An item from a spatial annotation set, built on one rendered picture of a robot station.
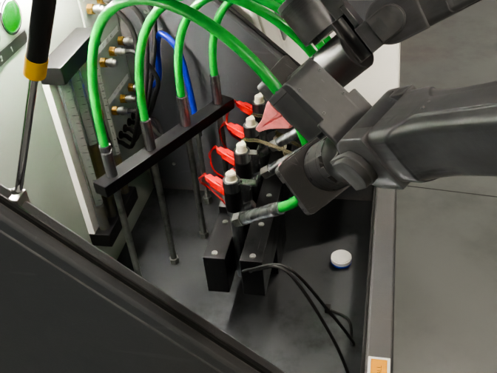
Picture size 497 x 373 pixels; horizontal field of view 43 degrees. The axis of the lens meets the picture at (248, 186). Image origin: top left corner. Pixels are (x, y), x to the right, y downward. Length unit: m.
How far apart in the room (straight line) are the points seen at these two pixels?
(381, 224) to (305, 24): 0.46
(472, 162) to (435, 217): 2.18
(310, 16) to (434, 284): 1.69
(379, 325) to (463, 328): 1.29
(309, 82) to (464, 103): 0.19
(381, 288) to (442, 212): 1.66
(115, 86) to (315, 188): 0.63
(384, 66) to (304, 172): 0.89
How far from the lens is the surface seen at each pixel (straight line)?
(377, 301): 1.00
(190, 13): 0.75
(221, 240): 1.06
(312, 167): 0.67
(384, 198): 1.18
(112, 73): 1.22
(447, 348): 2.18
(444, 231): 2.57
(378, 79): 1.50
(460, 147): 0.44
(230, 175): 0.96
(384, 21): 0.75
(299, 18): 0.78
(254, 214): 0.85
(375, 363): 0.91
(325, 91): 0.59
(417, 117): 0.47
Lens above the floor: 1.69
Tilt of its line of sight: 37 degrees down
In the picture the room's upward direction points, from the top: 6 degrees counter-clockwise
